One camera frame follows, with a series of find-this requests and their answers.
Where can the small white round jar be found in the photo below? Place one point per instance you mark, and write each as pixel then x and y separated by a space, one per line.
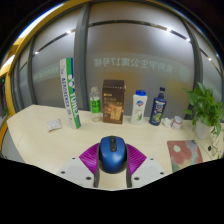
pixel 176 122

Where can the dark blue pump bottle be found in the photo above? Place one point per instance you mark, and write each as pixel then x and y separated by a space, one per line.
pixel 158 108

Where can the potted green pothos plant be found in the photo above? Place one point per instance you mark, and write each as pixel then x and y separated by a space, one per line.
pixel 206 111

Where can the brown paper box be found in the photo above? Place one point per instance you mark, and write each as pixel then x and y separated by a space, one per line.
pixel 113 101

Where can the small white blister pack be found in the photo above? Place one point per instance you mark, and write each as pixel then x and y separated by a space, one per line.
pixel 54 125

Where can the green white shuttlecock tube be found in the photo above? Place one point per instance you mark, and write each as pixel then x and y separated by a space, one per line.
pixel 70 93

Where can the clear green-label drink bottle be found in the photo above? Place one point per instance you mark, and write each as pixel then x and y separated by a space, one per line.
pixel 95 105

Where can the blue computer mouse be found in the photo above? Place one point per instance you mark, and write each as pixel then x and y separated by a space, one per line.
pixel 112 154

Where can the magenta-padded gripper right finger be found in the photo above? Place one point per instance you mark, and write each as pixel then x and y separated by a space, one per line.
pixel 141 166

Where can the floral print mouse pad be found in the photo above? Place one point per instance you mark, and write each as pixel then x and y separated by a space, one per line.
pixel 184 154

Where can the white blue-capped lotion bottle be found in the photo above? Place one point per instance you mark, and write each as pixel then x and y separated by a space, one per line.
pixel 138 108

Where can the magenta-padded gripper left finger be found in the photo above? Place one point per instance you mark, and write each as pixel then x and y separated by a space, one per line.
pixel 83 166

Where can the small black round object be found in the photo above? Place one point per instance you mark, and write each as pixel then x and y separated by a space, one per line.
pixel 209 148

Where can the crumpled white tissue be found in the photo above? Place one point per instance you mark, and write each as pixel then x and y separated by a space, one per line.
pixel 166 122

